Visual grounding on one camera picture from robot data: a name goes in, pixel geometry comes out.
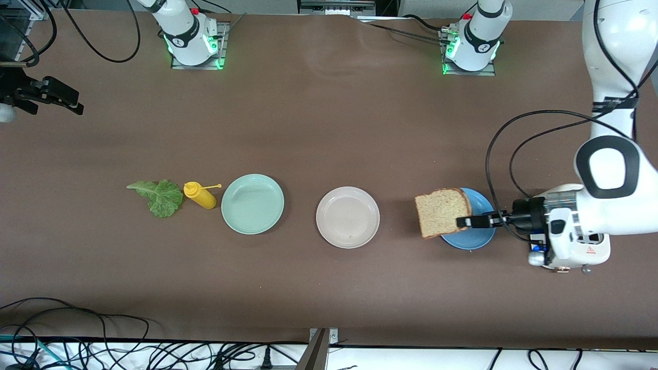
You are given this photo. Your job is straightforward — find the brown bread slice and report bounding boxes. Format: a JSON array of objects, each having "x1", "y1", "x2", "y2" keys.
[{"x1": 414, "y1": 188, "x2": 472, "y2": 240}]

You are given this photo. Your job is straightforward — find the teal cable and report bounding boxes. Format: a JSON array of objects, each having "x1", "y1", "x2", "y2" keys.
[{"x1": 0, "y1": 334, "x2": 67, "y2": 369}]

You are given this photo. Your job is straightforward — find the blue plate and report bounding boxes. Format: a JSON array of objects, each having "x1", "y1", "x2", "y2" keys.
[{"x1": 441, "y1": 188, "x2": 497, "y2": 251}]

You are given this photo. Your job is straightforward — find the aluminium frame profile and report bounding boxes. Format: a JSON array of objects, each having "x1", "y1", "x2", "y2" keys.
[{"x1": 14, "y1": 0, "x2": 52, "y2": 21}]

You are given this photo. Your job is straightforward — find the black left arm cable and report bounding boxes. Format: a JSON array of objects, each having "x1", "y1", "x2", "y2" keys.
[
  {"x1": 486, "y1": 109, "x2": 638, "y2": 242},
  {"x1": 509, "y1": 116, "x2": 607, "y2": 206}
]

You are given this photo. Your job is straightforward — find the black base cable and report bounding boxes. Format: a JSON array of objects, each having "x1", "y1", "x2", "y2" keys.
[{"x1": 355, "y1": 14, "x2": 453, "y2": 44}]

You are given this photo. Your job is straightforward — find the metal table bracket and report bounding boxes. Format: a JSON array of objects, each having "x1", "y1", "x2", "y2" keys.
[{"x1": 296, "y1": 327, "x2": 340, "y2": 370}]

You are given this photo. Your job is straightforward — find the yellow squeeze bottle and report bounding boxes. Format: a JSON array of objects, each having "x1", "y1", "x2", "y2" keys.
[{"x1": 184, "y1": 181, "x2": 223, "y2": 210}]

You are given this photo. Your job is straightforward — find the green lettuce leaf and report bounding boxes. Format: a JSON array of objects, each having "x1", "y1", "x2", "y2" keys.
[{"x1": 126, "y1": 179, "x2": 185, "y2": 218}]

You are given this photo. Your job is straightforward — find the white two-slot toaster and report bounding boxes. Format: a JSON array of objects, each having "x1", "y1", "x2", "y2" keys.
[{"x1": 528, "y1": 183, "x2": 611, "y2": 271}]

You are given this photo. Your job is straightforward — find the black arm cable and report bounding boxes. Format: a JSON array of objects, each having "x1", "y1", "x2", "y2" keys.
[
  {"x1": 59, "y1": 0, "x2": 141, "y2": 63},
  {"x1": 0, "y1": 0, "x2": 57, "y2": 67},
  {"x1": 509, "y1": 116, "x2": 607, "y2": 206},
  {"x1": 486, "y1": 109, "x2": 638, "y2": 242}
]

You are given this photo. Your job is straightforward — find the mint green plate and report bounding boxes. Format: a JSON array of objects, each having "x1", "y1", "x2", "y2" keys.
[{"x1": 221, "y1": 174, "x2": 285, "y2": 235}]

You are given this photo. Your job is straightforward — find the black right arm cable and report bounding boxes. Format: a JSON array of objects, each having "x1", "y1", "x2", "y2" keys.
[
  {"x1": 59, "y1": 0, "x2": 141, "y2": 63},
  {"x1": 0, "y1": 0, "x2": 57, "y2": 67}
]

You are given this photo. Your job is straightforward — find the black metal equipment box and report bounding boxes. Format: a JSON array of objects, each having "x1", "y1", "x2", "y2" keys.
[{"x1": 298, "y1": 0, "x2": 377, "y2": 16}]

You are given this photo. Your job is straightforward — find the beige plate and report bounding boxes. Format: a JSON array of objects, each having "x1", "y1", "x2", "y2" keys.
[{"x1": 316, "y1": 186, "x2": 381, "y2": 249}]

